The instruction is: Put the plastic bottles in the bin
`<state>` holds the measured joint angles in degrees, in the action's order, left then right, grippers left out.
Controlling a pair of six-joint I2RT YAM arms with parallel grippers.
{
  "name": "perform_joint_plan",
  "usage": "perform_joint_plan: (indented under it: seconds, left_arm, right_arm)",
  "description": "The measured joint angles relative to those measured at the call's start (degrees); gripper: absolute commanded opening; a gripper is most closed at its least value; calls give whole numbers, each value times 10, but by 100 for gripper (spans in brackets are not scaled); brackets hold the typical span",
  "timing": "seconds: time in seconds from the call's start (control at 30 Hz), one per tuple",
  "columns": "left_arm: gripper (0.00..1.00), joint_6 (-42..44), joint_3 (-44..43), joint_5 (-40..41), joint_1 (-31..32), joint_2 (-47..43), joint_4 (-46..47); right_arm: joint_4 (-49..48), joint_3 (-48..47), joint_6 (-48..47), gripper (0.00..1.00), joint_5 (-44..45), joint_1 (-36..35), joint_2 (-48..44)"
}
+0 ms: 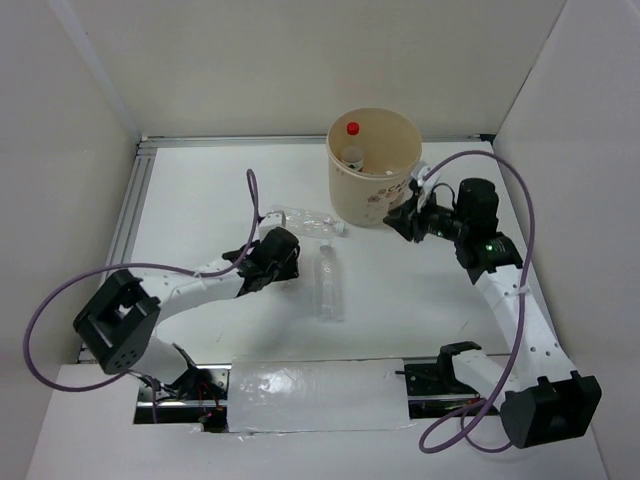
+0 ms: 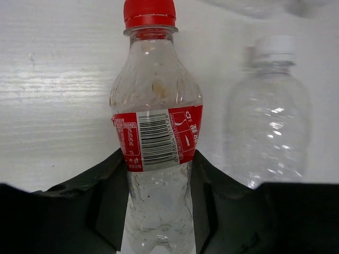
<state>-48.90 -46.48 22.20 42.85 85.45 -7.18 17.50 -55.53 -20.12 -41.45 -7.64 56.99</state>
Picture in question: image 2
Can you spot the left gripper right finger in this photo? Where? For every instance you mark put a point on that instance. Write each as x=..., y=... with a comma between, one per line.
x=274, y=218

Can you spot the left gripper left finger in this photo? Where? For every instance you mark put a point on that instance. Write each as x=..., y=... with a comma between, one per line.
x=84, y=214

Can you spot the clear bottle white cap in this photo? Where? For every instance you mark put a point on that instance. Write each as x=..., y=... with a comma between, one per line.
x=268, y=118

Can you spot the red cola label bottle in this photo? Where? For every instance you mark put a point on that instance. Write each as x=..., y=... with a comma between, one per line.
x=157, y=111

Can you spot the crushed clear bottle blue-white cap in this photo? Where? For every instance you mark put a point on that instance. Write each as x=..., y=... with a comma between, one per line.
x=263, y=10

